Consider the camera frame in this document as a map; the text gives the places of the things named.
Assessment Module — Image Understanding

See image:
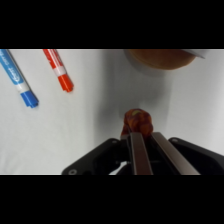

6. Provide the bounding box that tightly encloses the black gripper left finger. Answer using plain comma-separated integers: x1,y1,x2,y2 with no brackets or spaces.
129,132,154,176

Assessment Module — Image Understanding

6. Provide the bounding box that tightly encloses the red marker pen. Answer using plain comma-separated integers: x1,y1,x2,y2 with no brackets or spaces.
42,49,75,94

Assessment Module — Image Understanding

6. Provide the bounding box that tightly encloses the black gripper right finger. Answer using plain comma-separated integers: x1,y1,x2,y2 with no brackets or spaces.
151,131,202,176

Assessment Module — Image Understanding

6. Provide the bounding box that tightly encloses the orange ball with white label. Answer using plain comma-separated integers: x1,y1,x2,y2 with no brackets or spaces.
124,49,208,71

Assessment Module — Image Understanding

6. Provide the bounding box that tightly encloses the red ball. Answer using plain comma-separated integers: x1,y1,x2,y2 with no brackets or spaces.
120,107,155,138

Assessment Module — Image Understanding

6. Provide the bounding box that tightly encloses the blue marker pen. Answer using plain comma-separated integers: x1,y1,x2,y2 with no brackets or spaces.
0,49,40,109

